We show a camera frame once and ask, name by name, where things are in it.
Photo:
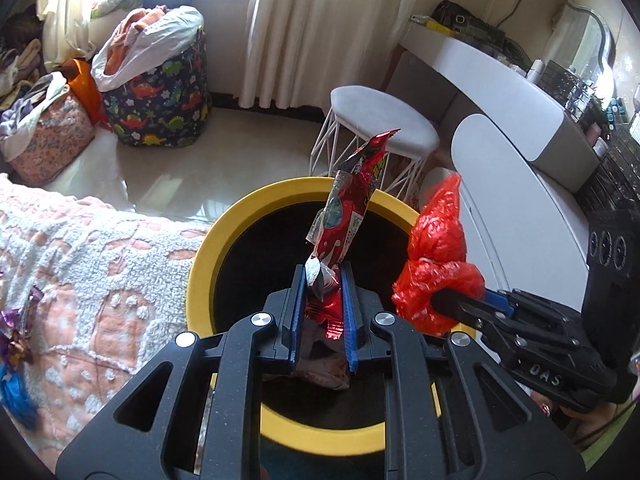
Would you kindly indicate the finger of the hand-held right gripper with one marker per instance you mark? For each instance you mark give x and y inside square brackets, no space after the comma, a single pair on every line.
[497,300]
[460,305]

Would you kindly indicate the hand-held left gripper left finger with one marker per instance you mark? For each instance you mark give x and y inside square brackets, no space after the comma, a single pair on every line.
[298,320]

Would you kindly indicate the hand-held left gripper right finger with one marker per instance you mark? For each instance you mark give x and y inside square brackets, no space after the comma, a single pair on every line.
[351,330]

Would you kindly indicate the red plastic bag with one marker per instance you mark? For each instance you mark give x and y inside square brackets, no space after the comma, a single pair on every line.
[435,240]

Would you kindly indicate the red snack wrapper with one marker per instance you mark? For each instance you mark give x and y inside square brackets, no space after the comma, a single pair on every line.
[345,210]

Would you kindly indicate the yellow rimmed black trash bin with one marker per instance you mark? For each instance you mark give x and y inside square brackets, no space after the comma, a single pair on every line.
[280,192]

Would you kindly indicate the purple foil wrapper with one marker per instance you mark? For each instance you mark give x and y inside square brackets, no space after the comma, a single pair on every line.
[12,345]

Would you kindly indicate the blue foil wrapper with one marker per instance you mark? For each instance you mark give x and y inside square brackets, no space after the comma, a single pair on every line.
[17,392]

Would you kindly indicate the person's right hand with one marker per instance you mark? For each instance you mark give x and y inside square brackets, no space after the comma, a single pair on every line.
[585,425]

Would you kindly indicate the white rounded cabinet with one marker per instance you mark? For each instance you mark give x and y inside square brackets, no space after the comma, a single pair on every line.
[500,160]

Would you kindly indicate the black drawer organizer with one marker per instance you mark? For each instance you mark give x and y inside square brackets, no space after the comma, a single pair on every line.
[610,175]

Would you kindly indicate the pink and white floral blanket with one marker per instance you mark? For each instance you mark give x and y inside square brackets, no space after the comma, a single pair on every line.
[100,270]

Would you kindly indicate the row of cosmetic bottles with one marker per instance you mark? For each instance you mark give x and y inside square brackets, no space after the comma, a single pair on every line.
[615,115]

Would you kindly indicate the white dressing table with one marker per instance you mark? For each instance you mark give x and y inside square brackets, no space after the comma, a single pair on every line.
[500,75]

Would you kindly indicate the clear cosmetics organizer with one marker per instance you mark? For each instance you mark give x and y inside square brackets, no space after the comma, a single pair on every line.
[570,85]

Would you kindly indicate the white bottle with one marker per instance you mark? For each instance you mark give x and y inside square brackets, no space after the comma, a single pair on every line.
[535,72]

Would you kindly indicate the dinosaur print laundry basket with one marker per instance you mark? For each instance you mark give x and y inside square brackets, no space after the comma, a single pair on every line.
[160,100]

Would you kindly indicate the silver framed mirror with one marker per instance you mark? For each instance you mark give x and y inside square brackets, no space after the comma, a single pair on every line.
[580,40]

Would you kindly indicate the yellow box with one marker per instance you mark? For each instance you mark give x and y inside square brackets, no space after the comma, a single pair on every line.
[432,24]

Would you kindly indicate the dark handbag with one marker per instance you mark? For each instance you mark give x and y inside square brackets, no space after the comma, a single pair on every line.
[460,17]

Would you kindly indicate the cream curtain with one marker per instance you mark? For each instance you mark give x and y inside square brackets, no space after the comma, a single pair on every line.
[325,20]
[65,10]

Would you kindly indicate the white plastic bag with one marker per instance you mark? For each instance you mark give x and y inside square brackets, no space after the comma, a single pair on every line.
[170,30]

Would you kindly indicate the orange plastic bag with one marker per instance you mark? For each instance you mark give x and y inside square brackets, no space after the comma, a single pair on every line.
[82,85]

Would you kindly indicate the orange clothes bundle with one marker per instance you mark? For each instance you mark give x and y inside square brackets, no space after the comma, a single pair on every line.
[135,22]

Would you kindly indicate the pile of mixed clothes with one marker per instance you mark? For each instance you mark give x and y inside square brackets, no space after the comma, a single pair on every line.
[20,60]

